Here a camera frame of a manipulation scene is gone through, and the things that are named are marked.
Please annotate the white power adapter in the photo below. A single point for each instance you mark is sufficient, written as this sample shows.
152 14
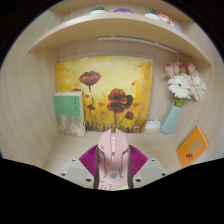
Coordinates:
152 124

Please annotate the pink and white flower bouquet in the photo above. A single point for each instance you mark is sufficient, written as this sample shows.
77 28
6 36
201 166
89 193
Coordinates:
181 85

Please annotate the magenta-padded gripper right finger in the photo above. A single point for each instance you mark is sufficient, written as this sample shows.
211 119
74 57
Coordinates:
141 165

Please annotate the white light bar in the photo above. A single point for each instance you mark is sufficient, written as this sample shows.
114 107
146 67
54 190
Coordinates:
136 41

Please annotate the green and beige book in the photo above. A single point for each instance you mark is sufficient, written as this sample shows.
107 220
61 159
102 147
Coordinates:
68 110

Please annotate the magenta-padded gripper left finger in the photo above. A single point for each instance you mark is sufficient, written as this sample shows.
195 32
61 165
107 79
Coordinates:
83 165

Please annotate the pale green faceted vase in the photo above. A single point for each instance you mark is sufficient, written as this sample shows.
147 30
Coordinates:
170 120

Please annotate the orange booklet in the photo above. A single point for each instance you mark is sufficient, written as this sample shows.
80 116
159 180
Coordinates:
193 146

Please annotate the yellow painting with red poppies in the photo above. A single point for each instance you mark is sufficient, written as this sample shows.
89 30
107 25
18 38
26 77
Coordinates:
110 76

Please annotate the wooden wall shelf with decorations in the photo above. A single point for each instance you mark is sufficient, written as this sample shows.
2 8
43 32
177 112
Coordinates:
116 26

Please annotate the pink computer mouse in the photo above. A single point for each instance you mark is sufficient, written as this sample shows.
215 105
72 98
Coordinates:
112 156

